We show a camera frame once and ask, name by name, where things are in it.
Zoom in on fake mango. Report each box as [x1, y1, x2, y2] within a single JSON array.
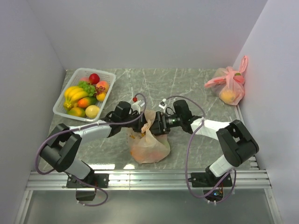
[[78, 97, 97, 108]]

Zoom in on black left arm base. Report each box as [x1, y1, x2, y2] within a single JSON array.
[[66, 171, 109, 207]]

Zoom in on fake green grape bunch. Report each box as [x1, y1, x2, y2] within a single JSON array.
[[78, 81, 96, 97]]

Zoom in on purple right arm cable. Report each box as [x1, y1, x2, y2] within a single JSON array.
[[163, 96, 237, 199]]

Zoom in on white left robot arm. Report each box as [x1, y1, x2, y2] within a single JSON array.
[[37, 100, 146, 188]]

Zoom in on aluminium table edge rail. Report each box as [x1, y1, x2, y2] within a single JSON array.
[[15, 169, 283, 224]]

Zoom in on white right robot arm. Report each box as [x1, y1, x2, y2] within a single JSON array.
[[150, 99, 259, 186]]

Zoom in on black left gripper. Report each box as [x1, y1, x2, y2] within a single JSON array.
[[121, 112, 150, 133]]

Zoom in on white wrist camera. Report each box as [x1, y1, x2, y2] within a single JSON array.
[[131, 100, 145, 112], [158, 98, 167, 111]]

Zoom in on fake yellow banana bunch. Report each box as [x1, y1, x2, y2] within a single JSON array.
[[64, 86, 88, 111]]

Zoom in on fake small red grapes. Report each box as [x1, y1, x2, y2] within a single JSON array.
[[95, 86, 106, 94]]

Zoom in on fake peach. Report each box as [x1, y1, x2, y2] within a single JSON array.
[[96, 80, 110, 93]]

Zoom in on fake red apple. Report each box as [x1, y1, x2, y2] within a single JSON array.
[[88, 73, 100, 85]]

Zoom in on pink tied fruit bag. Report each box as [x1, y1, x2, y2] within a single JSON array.
[[204, 56, 248, 105]]

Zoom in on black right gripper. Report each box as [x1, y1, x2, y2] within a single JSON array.
[[147, 111, 183, 136]]

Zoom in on translucent orange plastic bag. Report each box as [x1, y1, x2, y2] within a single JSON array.
[[126, 110, 171, 164]]

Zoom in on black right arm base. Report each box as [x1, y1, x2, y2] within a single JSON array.
[[187, 170, 236, 205]]

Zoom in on white plastic fruit basket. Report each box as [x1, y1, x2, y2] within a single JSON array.
[[53, 68, 116, 123]]

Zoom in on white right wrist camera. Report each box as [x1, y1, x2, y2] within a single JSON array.
[[158, 98, 167, 111]]

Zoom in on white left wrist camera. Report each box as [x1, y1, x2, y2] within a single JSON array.
[[131, 100, 145, 112]]

